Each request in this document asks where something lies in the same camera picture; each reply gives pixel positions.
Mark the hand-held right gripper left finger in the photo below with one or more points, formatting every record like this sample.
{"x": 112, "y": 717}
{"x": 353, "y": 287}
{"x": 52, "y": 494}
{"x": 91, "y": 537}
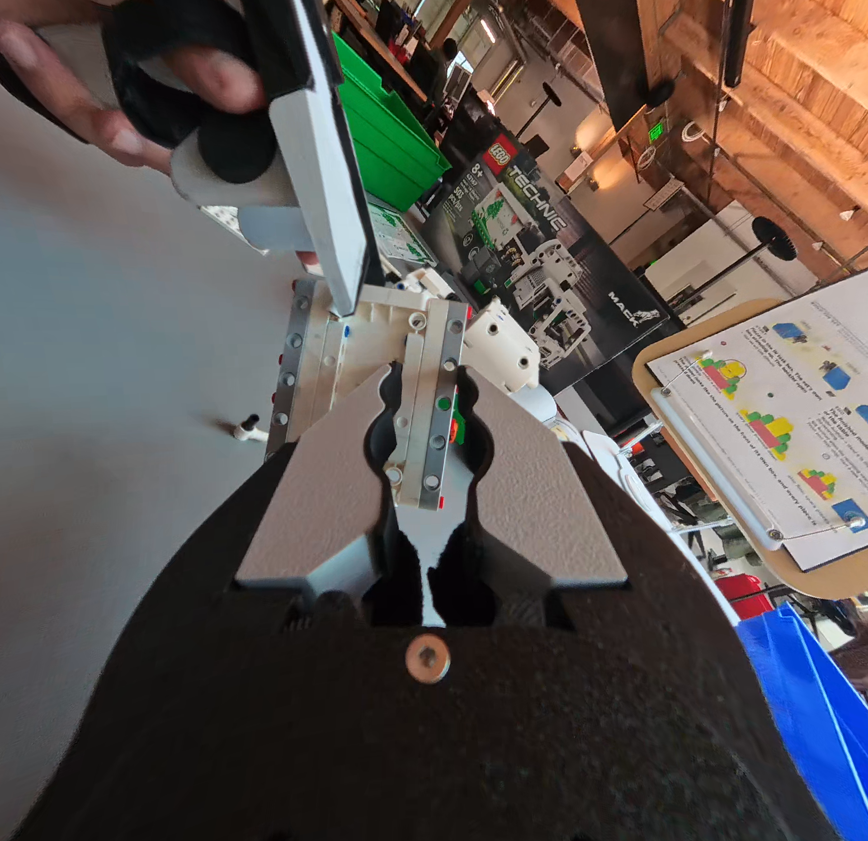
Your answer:
{"x": 319, "y": 502}

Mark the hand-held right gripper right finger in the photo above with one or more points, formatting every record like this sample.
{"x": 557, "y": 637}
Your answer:
{"x": 536, "y": 508}

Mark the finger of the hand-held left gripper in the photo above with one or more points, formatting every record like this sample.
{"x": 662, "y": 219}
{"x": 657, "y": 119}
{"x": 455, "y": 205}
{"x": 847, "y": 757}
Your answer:
{"x": 319, "y": 176}

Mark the grey and white lego panel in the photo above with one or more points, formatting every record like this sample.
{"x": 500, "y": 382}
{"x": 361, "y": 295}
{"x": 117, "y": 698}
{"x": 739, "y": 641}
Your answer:
{"x": 366, "y": 332}

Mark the white lego plate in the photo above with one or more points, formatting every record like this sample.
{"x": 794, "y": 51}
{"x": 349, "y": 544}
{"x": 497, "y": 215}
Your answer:
{"x": 220, "y": 220}

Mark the lego instruction booklet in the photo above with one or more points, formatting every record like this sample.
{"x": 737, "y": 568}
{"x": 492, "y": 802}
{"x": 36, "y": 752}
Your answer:
{"x": 397, "y": 234}

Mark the small lego axle pin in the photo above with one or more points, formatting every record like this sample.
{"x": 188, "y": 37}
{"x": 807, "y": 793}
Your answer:
{"x": 244, "y": 433}

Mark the lego set box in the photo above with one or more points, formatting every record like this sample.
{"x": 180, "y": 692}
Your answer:
{"x": 597, "y": 278}

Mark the person's left hand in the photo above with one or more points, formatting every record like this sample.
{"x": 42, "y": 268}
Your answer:
{"x": 81, "y": 119}

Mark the green plastic bin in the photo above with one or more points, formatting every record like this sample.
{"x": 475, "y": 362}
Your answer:
{"x": 386, "y": 142}

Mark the instruction sheet on clipboard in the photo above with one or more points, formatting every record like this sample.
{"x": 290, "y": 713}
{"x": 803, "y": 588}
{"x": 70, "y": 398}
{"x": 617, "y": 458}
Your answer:
{"x": 664, "y": 380}

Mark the red container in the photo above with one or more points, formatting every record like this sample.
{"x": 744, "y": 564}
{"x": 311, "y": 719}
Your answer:
{"x": 742, "y": 593}

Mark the black round-base stand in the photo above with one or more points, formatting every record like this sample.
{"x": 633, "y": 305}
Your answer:
{"x": 773, "y": 239}
{"x": 553, "y": 93}

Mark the printed instruction sheet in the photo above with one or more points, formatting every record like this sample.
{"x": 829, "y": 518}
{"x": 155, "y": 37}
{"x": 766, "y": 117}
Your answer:
{"x": 780, "y": 393}

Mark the green exit sign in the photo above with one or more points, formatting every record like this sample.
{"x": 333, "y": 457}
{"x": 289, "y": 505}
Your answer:
{"x": 656, "y": 133}

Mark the blue plastic bin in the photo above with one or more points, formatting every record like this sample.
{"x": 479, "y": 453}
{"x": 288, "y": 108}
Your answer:
{"x": 814, "y": 719}

